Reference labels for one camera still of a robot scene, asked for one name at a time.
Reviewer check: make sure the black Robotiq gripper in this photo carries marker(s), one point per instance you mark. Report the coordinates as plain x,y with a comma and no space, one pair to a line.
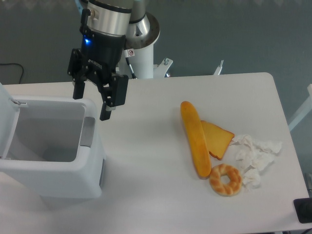
103,39

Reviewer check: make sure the white trash can lid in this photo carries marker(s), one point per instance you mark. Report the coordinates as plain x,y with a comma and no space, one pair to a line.
9,115

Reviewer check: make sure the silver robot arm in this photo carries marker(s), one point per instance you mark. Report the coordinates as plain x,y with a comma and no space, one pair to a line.
142,28

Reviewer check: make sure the white trash can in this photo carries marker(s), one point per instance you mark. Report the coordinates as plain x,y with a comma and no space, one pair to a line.
56,149

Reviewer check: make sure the long yellow baguette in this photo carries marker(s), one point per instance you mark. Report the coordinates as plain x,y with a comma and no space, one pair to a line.
196,139

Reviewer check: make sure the orange toast slice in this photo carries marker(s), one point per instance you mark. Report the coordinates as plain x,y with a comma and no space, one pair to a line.
217,138

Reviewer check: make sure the crumpled white tissue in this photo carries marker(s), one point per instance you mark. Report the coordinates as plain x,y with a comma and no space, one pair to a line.
254,157

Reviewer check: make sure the black device at edge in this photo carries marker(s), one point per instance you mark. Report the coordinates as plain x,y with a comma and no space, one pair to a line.
303,208

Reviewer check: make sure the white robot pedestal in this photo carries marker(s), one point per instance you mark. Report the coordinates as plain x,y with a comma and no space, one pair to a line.
139,63

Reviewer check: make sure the white table bracket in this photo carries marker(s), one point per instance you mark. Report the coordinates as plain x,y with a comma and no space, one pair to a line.
219,68

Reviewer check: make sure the braided ring bread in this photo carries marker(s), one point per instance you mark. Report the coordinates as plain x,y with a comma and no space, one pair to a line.
225,180

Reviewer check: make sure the white frame leg right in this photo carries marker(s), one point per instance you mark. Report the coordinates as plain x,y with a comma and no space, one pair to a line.
302,111

